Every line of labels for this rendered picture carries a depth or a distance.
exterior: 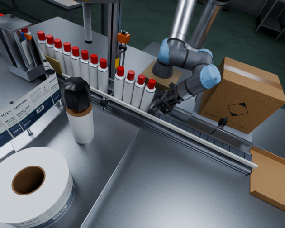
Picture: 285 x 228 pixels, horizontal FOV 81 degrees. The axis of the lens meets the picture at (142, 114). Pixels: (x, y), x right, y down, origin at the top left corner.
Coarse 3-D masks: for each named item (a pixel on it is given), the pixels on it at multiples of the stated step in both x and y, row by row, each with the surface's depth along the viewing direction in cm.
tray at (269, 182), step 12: (252, 156) 88; (264, 156) 89; (276, 156) 87; (252, 168) 83; (264, 168) 84; (276, 168) 86; (252, 180) 79; (264, 180) 80; (276, 180) 81; (252, 192) 73; (264, 192) 76; (276, 192) 77; (276, 204) 72
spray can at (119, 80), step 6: (120, 66) 76; (120, 72) 75; (114, 78) 79; (120, 78) 77; (114, 84) 81; (120, 84) 79; (114, 90) 84; (120, 90) 82; (114, 96) 86; (120, 96) 86
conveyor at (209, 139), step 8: (64, 80) 93; (136, 112) 87; (152, 112) 89; (152, 120) 86; (168, 120) 87; (168, 128) 84; (184, 128) 86; (192, 128) 87; (184, 136) 83; (200, 136) 84; (208, 136) 85; (200, 144) 81; (216, 144) 83; (224, 144) 84; (216, 152) 80; (232, 152) 81; (240, 152) 82; (232, 160) 78; (248, 160) 80; (248, 168) 77
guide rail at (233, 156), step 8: (112, 96) 87; (120, 104) 86; (128, 104) 85; (144, 112) 83; (160, 120) 82; (176, 128) 80; (192, 136) 79; (208, 144) 78; (224, 152) 77; (240, 160) 76
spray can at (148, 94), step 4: (152, 80) 74; (148, 84) 74; (152, 84) 73; (148, 88) 75; (152, 88) 75; (144, 92) 77; (148, 92) 75; (152, 92) 75; (144, 96) 78; (148, 96) 77; (152, 96) 78; (144, 100) 80; (148, 100) 79; (144, 104) 82; (148, 104) 81; (140, 108) 86; (144, 108) 83; (148, 108) 84
